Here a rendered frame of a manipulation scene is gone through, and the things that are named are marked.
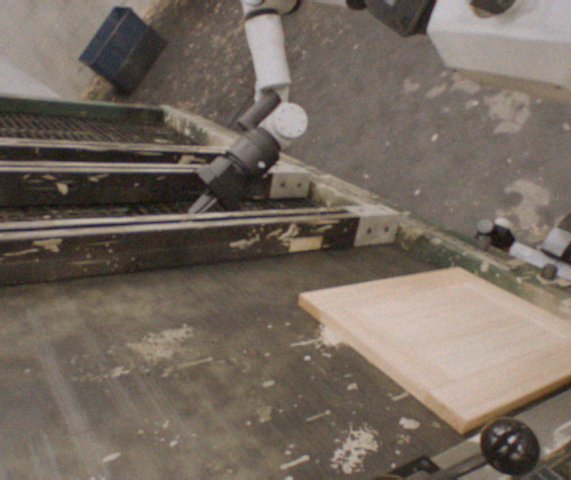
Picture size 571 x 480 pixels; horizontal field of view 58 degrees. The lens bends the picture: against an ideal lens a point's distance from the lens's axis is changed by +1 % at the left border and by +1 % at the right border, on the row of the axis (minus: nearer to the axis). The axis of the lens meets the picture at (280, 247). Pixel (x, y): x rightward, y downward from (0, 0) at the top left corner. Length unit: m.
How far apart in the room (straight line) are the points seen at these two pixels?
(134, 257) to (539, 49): 0.63
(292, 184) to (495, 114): 1.32
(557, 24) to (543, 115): 1.67
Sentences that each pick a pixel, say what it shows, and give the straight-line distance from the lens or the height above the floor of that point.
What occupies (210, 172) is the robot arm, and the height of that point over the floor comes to 1.31.
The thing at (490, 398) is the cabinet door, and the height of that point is 1.18.
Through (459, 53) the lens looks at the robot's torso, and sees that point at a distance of 0.83.
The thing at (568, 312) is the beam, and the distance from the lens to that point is 1.01.
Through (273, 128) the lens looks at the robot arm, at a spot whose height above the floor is 1.26.
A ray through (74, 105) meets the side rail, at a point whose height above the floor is 1.20.
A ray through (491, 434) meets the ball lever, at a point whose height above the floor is 1.45.
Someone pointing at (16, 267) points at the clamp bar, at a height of 1.55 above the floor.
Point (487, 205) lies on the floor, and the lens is 2.23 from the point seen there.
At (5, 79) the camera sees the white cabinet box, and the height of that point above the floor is 0.93.
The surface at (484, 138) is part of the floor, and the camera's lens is 2.42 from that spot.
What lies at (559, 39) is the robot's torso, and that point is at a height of 1.32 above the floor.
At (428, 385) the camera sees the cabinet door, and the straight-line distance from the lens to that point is 0.67.
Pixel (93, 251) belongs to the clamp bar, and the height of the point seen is 1.47.
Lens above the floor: 1.83
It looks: 43 degrees down
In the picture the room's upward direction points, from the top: 54 degrees counter-clockwise
